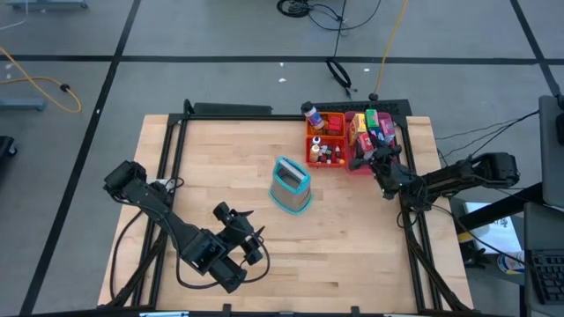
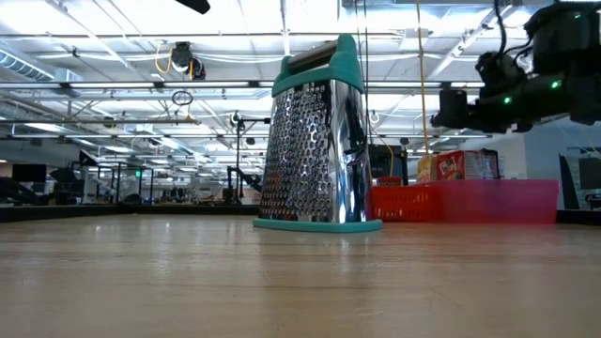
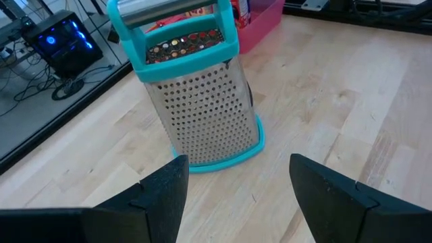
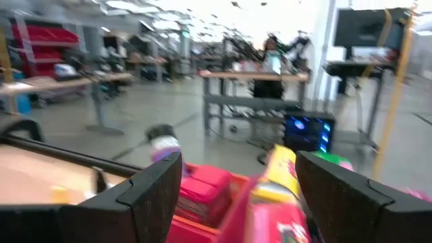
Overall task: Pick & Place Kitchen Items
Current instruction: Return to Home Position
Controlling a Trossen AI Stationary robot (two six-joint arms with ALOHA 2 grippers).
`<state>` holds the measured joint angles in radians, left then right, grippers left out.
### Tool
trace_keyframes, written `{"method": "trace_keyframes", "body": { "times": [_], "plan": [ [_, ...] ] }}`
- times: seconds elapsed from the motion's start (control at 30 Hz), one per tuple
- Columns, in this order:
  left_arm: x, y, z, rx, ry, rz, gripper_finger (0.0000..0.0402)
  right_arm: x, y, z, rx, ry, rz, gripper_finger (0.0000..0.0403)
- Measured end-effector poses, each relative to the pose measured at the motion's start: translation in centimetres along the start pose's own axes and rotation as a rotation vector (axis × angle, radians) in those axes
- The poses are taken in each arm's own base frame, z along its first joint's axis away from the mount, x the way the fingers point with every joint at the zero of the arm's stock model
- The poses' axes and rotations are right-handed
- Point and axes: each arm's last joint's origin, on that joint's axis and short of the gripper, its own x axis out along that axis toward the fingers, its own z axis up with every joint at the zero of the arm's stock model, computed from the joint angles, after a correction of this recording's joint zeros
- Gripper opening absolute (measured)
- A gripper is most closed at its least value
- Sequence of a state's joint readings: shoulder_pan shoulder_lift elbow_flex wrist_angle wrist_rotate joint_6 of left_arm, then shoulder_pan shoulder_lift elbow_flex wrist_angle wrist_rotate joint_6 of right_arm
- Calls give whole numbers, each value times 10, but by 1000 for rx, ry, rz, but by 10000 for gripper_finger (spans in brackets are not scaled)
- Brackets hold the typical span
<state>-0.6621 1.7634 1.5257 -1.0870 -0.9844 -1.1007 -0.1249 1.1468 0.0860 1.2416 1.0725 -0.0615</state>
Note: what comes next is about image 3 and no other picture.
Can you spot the pink plastic bin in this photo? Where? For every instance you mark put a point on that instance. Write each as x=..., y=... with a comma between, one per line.
x=263, y=23

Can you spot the red mini cereal box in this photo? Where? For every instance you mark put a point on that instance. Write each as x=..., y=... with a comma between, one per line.
x=241, y=11

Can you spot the grey background desk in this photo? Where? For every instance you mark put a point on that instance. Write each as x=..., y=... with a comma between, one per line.
x=13, y=37

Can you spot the steel box grater teal trim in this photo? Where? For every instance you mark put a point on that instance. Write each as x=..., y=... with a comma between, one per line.
x=206, y=111

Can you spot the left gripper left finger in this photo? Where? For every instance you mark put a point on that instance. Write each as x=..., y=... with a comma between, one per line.
x=135, y=219

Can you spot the black computer tower blue lights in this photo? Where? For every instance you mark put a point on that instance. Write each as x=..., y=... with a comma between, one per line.
x=62, y=42

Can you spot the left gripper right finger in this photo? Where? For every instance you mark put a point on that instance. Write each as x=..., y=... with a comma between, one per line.
x=354, y=216

